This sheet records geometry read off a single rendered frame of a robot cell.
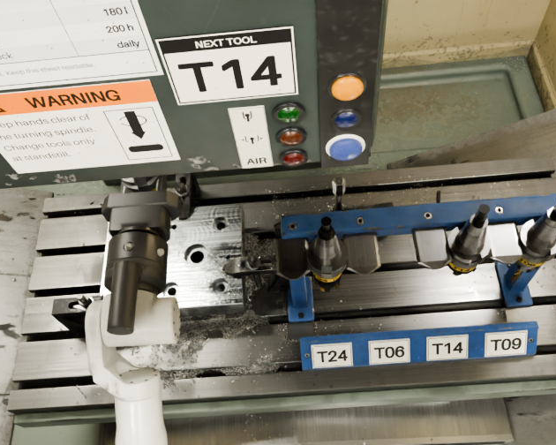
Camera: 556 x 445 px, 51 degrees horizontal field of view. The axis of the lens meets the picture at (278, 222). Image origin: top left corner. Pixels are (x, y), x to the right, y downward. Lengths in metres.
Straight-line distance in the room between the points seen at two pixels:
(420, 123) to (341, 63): 1.44
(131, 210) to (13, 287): 0.87
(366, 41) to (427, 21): 1.44
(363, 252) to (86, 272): 0.68
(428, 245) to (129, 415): 0.51
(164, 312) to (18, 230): 1.05
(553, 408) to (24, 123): 1.19
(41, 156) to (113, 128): 0.08
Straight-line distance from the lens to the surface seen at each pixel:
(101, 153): 0.55
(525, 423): 1.42
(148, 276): 0.83
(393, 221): 0.94
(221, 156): 0.54
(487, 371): 1.22
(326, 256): 0.88
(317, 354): 1.15
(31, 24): 0.45
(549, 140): 1.65
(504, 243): 0.97
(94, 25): 0.44
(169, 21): 0.43
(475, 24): 1.94
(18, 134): 0.55
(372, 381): 1.18
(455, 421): 1.36
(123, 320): 0.78
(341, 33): 0.44
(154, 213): 0.89
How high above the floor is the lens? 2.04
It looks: 60 degrees down
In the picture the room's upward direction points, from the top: 10 degrees counter-clockwise
